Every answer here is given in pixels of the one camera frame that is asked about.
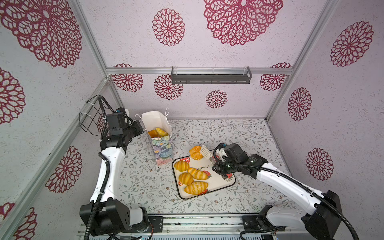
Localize cream slotted tongs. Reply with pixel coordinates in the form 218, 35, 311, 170
200, 145, 216, 165

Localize black wire basket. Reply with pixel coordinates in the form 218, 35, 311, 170
78, 95, 112, 137

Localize round yellow bun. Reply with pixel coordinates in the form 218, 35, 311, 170
178, 173, 194, 186
174, 161, 190, 172

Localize white strawberry tray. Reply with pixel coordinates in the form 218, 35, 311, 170
172, 156, 236, 200

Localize orange croissant bread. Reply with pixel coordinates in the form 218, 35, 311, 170
189, 146, 204, 161

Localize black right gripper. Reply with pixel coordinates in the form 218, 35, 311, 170
210, 159, 239, 174

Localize striped roll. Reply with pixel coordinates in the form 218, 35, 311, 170
187, 168, 209, 180

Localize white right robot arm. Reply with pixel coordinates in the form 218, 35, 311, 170
209, 144, 359, 240

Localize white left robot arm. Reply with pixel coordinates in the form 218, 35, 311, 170
80, 95, 151, 240

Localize long braided bread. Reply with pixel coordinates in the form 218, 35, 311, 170
148, 130, 161, 138

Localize floral paper bag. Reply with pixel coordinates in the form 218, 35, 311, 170
134, 108, 174, 166

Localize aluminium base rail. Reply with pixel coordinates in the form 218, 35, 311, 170
76, 212, 331, 240

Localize striped croissant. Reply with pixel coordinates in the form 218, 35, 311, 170
155, 128, 169, 138

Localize large oval striped loaf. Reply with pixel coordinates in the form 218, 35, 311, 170
184, 182, 209, 195

